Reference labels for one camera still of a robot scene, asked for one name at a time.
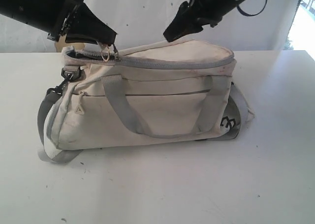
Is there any white canvas duffel bag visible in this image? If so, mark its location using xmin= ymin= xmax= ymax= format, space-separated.
xmin=37 ymin=40 xmax=254 ymax=163

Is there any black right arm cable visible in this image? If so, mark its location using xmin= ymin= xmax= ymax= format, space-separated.
xmin=236 ymin=0 xmax=268 ymax=17

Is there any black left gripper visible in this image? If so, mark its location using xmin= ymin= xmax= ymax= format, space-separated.
xmin=0 ymin=0 xmax=117 ymax=46

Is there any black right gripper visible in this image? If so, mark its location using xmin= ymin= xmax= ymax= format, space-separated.
xmin=162 ymin=0 xmax=263 ymax=42

